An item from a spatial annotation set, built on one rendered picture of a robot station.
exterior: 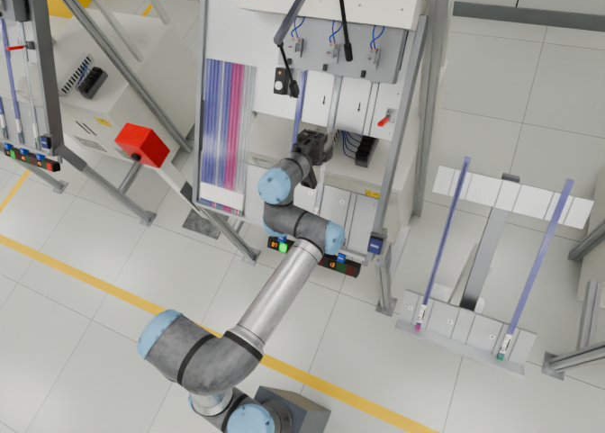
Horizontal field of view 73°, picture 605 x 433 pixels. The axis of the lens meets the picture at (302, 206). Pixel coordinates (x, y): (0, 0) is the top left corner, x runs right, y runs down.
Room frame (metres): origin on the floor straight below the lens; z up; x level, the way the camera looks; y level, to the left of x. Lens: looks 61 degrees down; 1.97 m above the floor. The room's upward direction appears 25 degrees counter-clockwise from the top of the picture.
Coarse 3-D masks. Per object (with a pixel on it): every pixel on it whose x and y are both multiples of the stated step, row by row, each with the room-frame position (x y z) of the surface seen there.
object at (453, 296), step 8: (496, 248) 0.26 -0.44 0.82; (472, 256) 0.27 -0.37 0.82; (472, 264) 0.25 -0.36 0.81; (464, 272) 0.26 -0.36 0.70; (488, 272) 0.22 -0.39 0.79; (464, 280) 0.25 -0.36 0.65; (432, 288) 0.40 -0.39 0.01; (440, 288) 0.38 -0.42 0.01; (448, 288) 0.37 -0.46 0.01; (456, 288) 0.26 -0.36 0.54; (464, 288) 0.24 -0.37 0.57; (432, 296) 0.36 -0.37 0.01; (440, 296) 0.35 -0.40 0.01; (448, 296) 0.33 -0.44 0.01; (456, 296) 0.25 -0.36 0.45; (456, 304) 0.24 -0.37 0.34; (480, 304) 0.25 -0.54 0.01; (480, 312) 0.21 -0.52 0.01
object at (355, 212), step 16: (256, 176) 0.81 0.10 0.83; (256, 192) 0.78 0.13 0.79; (304, 192) 0.68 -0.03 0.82; (336, 192) 0.62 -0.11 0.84; (352, 192) 0.59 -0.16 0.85; (256, 208) 0.74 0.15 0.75; (304, 208) 0.64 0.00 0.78; (320, 208) 0.61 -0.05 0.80; (336, 208) 0.58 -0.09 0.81; (352, 208) 0.56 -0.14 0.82; (368, 208) 0.53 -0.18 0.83; (352, 224) 0.52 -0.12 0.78; (368, 224) 0.49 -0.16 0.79; (352, 240) 0.49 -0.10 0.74
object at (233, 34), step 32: (224, 0) 1.20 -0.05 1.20; (224, 32) 1.14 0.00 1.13; (256, 32) 1.07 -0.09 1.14; (256, 64) 1.02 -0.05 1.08; (256, 96) 0.96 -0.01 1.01; (288, 96) 0.89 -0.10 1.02; (320, 96) 0.83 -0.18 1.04; (352, 96) 0.77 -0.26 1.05; (384, 96) 0.71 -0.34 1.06; (352, 128) 0.71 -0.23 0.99; (384, 128) 0.65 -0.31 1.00
